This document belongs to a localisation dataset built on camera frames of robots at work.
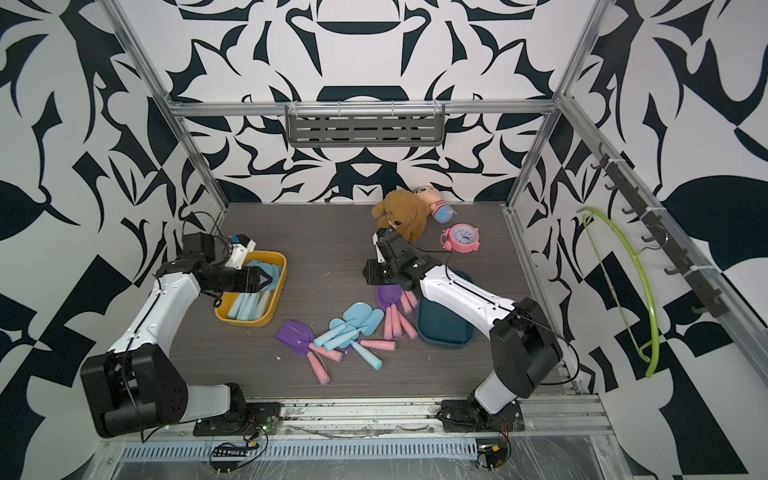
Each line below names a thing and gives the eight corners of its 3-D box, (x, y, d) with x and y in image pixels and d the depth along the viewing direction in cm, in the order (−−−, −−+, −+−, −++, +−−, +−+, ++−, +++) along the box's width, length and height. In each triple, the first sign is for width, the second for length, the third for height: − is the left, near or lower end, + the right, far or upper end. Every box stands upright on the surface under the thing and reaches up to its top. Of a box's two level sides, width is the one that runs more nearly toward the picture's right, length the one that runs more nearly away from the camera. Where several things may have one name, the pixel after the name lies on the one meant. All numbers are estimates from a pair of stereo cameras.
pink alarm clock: (441, 252, 107) (443, 247, 105) (438, 228, 114) (439, 223, 112) (480, 252, 107) (483, 247, 105) (475, 228, 114) (476, 223, 112)
